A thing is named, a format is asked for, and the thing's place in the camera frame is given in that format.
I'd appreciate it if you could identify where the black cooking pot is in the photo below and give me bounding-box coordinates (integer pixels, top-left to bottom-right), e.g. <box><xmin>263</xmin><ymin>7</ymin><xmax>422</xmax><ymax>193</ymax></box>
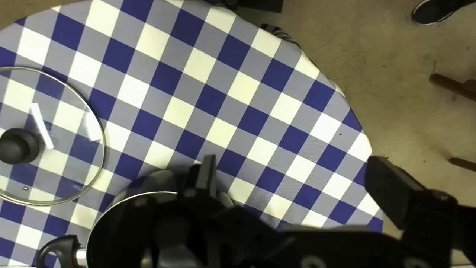
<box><xmin>35</xmin><ymin>169</ymin><xmax>199</xmax><ymax>268</ymax></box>

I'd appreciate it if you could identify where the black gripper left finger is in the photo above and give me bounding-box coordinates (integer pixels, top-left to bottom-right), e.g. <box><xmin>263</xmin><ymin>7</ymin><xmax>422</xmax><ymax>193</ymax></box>
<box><xmin>180</xmin><ymin>154</ymin><xmax>235</xmax><ymax>215</ymax></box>

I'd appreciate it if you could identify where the round glass lid black knob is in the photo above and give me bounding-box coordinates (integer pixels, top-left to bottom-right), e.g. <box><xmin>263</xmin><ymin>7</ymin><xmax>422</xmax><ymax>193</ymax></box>
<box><xmin>0</xmin><ymin>66</ymin><xmax>108</xmax><ymax>208</ymax></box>

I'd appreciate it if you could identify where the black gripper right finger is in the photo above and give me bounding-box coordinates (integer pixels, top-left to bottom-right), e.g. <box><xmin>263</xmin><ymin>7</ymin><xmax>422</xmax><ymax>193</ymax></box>
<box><xmin>366</xmin><ymin>155</ymin><xmax>459</xmax><ymax>251</ymax></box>

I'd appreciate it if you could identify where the blue white checkered tablecloth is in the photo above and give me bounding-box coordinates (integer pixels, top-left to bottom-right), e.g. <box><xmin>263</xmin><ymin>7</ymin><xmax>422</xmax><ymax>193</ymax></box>
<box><xmin>0</xmin><ymin>0</ymin><xmax>385</xmax><ymax>268</ymax></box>

